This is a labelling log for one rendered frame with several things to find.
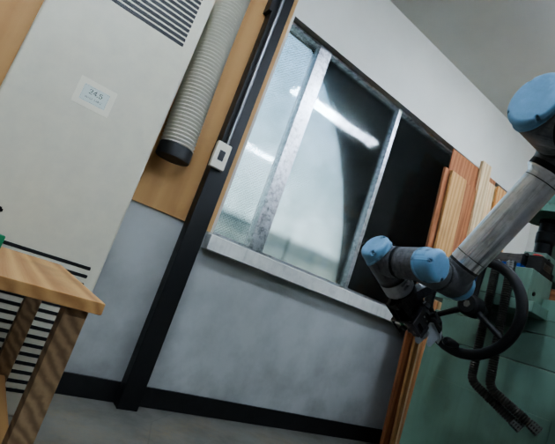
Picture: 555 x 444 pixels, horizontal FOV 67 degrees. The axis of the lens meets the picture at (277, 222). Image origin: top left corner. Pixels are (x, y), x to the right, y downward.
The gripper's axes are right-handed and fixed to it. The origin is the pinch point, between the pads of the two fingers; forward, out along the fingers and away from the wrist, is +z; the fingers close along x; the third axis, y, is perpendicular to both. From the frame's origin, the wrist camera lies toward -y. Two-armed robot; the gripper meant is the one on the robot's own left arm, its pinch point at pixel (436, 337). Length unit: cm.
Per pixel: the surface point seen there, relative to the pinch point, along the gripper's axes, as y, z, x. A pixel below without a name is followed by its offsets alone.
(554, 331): -21.2, 16.1, 17.9
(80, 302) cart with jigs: 55, -66, -19
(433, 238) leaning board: -130, 79, -106
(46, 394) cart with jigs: 71, -57, -23
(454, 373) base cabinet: -4.9, 24.1, -7.4
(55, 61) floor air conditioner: 6, -119, -91
